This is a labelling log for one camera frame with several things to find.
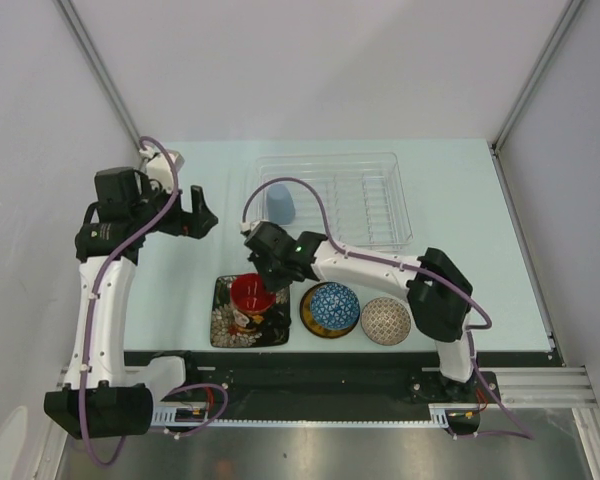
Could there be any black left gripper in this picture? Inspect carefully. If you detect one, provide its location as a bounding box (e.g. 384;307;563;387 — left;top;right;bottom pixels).
130;175;216;239

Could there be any red black lacquer cup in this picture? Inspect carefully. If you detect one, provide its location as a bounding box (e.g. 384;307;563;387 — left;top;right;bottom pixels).
229;273;276;332

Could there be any light blue plastic cup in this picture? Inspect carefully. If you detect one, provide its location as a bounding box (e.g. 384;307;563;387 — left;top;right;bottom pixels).
265;183;296;225

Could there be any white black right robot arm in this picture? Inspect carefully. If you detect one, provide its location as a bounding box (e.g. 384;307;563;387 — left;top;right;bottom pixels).
240;221;478;401

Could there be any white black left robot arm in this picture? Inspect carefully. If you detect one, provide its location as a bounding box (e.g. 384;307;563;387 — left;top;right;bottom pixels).
43;167;218;439

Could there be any yellow round saucer plate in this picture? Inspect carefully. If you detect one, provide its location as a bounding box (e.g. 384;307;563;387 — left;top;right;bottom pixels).
299;282;359;340

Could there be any blue triangle pattern bowl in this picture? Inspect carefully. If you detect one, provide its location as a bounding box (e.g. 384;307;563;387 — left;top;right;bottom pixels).
309;282;361;331

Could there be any black floral square plate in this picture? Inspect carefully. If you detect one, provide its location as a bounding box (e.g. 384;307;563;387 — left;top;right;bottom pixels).
209;274;291;349

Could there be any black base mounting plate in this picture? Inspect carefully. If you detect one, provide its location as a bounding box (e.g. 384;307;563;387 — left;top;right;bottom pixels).
124;349;566;405

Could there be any brown lattice pattern bowl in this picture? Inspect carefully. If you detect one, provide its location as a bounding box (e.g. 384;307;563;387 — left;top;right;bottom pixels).
360;297;411;346

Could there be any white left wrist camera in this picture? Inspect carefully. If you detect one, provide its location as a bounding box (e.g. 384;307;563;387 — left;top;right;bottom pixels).
139;146;175;194

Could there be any white slotted cable duct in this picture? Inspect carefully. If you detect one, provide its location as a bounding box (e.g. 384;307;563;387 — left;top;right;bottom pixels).
150;405;479;436

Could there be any left aluminium frame post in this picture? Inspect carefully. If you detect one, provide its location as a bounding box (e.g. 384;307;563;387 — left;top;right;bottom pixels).
52;0;141;152

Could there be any aluminium frame post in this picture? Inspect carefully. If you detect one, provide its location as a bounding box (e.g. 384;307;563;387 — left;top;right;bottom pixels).
491;0;587;151
52;0;141;152

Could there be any right aluminium frame post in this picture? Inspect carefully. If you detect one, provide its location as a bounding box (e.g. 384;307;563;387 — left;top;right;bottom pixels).
491;0;587;151

